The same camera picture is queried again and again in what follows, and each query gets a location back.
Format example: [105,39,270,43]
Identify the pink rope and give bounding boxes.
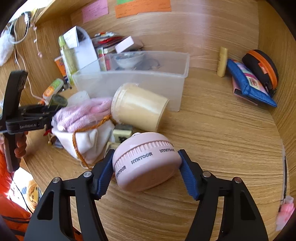
[53,97,113,133]

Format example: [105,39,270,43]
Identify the white round plastic lid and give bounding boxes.
[67,91,90,106]

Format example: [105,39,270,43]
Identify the white cloth pouch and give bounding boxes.
[52,120,115,166]

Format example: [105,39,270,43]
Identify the olive soap block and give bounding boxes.
[105,124,133,155]

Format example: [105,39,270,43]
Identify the pink round Hyntoor case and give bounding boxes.
[112,132,182,192]

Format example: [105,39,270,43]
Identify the left hand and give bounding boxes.
[1,132,28,158]

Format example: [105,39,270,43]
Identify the orange hand gel bottle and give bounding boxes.
[43,78,64,102]

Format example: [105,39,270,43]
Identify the orange sunscreen tube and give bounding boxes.
[54,56,67,78]

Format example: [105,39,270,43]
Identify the yellow green spray bottle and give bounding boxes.
[58,35,77,85]

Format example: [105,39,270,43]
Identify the white folded paper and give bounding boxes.
[63,26,98,70]

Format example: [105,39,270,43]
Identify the stack of books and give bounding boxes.
[91,32,124,71]

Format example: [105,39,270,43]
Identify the small grey bowl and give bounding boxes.
[114,52,144,69]

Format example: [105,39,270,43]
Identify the white small box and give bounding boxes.
[115,36,144,53]

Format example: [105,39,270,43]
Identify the blue patterned pencil pouch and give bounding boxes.
[227,59,277,108]

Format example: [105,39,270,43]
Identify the pink sticky note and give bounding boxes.
[81,0,109,23]

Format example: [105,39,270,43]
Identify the clear plastic storage bin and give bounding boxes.
[73,51,190,111]

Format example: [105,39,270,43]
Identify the black orange zip case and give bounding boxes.
[242,49,279,97]

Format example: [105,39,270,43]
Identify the orange sticky note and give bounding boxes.
[115,0,171,19]

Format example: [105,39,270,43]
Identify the yellow lotion tube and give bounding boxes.
[217,47,228,77]

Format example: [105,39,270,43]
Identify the white charging cable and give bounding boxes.
[6,14,50,106]

